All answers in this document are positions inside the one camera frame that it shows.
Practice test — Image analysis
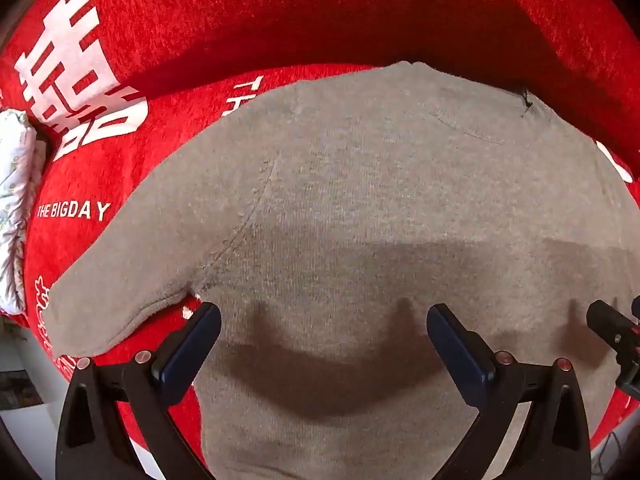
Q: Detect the red printed blanket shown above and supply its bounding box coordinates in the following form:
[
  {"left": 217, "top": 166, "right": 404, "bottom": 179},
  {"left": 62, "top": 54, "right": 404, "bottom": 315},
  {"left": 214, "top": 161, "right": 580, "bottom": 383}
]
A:
[{"left": 0, "top": 0, "right": 640, "bottom": 466}]

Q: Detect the white floral pillow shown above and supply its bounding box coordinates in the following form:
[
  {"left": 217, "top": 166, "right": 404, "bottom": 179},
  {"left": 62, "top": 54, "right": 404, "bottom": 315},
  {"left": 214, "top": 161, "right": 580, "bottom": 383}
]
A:
[{"left": 1, "top": 110, "right": 47, "bottom": 315}]

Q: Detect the grey knit sweater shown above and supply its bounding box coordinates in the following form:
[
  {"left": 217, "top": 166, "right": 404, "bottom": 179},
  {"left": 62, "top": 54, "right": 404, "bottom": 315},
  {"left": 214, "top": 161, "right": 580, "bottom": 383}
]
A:
[{"left": 43, "top": 63, "right": 639, "bottom": 479}]

